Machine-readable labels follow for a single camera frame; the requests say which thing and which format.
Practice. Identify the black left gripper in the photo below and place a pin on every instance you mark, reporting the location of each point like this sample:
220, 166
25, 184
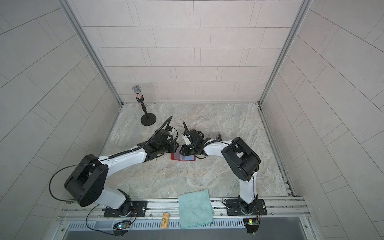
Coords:
174, 144

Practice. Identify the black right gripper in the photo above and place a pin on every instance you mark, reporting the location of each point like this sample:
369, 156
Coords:
184, 151

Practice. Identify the red card holder wallet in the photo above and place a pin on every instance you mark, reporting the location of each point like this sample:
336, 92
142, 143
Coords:
178, 157

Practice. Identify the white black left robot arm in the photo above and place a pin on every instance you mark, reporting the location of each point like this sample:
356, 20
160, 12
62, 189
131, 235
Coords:
86, 184

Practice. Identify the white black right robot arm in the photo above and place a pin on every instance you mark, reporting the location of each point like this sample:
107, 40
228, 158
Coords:
240, 157

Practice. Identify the microphone on black stand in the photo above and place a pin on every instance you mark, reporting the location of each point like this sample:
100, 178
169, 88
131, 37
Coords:
147, 119

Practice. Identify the teal folded cloth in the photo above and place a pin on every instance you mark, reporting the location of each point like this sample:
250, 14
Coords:
195, 209

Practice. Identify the small wooden block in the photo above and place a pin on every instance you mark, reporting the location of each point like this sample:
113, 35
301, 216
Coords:
165, 221

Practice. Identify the left green circuit board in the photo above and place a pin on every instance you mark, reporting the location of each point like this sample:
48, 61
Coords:
120, 226

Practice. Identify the green circuit board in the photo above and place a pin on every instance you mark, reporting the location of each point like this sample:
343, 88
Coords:
251, 225
120, 226

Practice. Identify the right green circuit board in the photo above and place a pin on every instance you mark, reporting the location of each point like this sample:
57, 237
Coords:
251, 225

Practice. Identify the aluminium corner profile left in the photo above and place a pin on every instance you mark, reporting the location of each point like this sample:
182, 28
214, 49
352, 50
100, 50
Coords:
87, 45

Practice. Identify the aluminium corner profile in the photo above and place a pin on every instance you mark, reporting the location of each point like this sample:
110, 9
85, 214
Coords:
288, 42
87, 45

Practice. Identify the aluminium corner profile right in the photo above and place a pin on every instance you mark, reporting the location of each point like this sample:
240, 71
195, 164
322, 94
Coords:
288, 42

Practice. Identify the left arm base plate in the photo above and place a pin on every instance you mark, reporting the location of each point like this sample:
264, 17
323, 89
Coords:
128, 209

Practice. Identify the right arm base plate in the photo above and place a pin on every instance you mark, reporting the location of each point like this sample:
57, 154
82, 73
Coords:
238, 207

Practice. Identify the aluminium rail frame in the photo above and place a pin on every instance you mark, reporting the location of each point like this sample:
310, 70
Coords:
154, 209

